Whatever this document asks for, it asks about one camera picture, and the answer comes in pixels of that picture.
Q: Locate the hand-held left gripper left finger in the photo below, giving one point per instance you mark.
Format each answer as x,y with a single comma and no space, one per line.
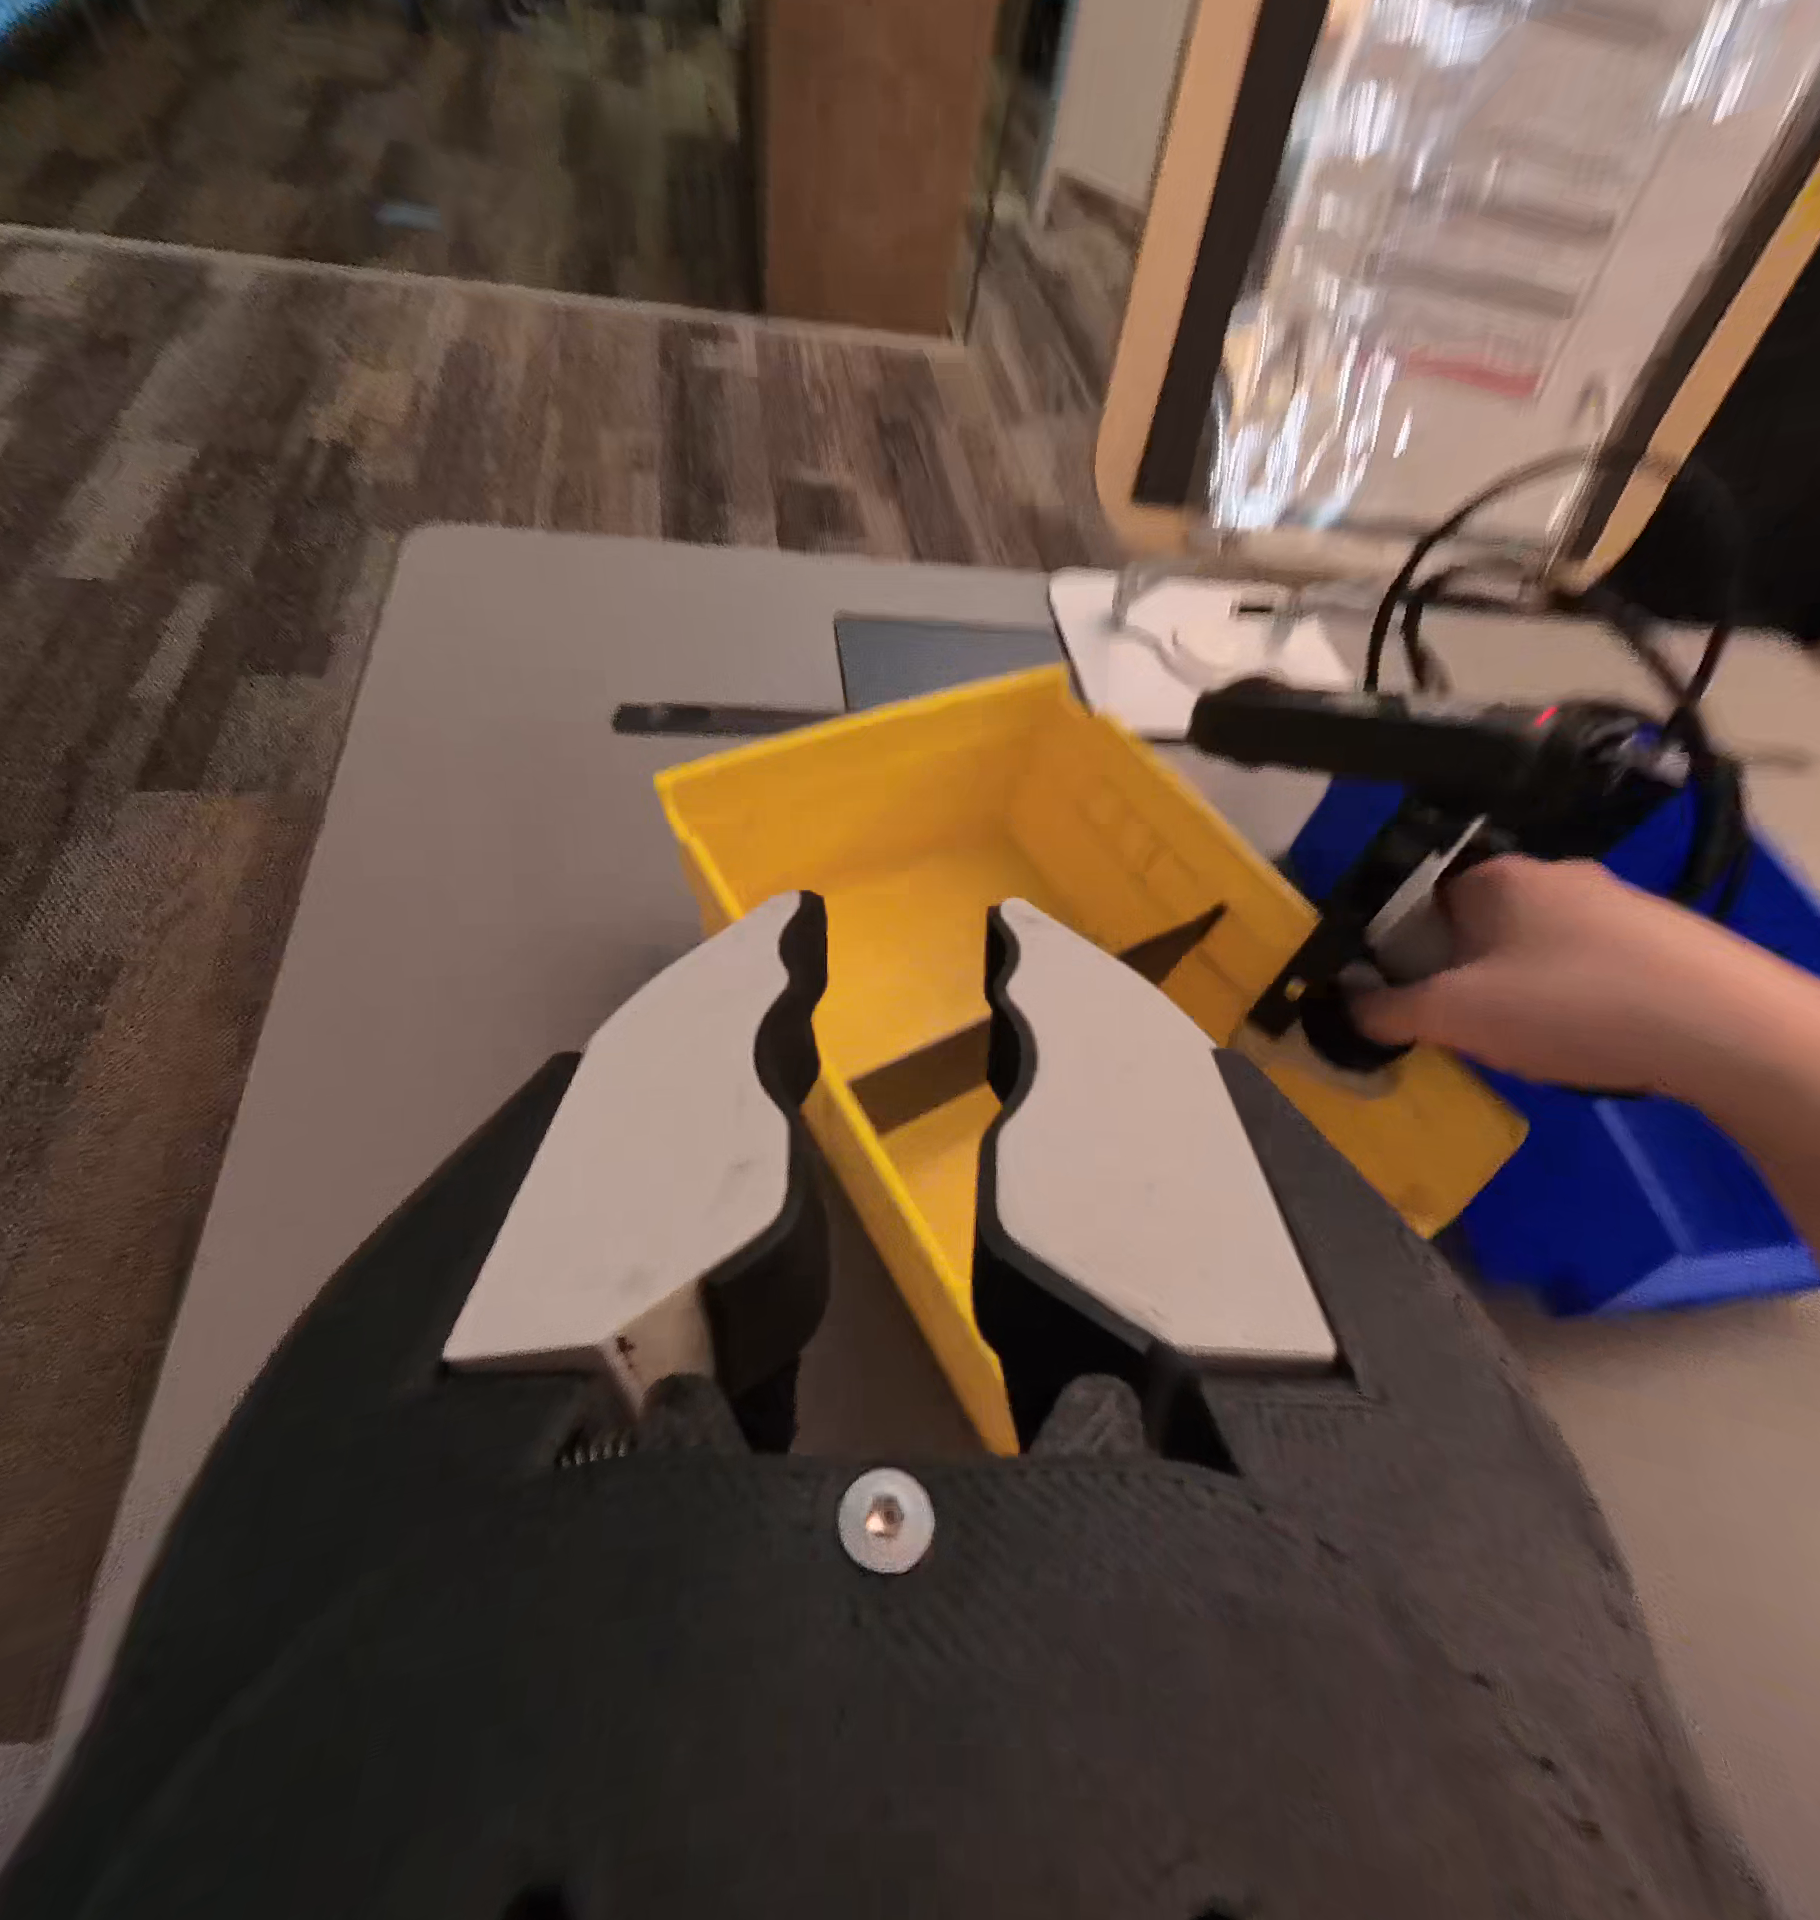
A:
654,1170

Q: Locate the wooden sign board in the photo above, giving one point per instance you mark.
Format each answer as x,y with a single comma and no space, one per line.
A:
1163,301

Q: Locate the yellow storage bin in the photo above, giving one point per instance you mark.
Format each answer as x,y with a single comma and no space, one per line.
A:
911,840

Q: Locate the person's right hand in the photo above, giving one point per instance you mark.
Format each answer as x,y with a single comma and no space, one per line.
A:
1571,974

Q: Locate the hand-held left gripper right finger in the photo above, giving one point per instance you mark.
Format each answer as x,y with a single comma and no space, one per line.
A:
1134,1185

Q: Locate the blue storage bin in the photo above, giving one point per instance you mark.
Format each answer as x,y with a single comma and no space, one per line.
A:
1645,1199

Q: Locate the wooden post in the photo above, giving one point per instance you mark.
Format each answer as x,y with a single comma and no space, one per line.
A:
872,150

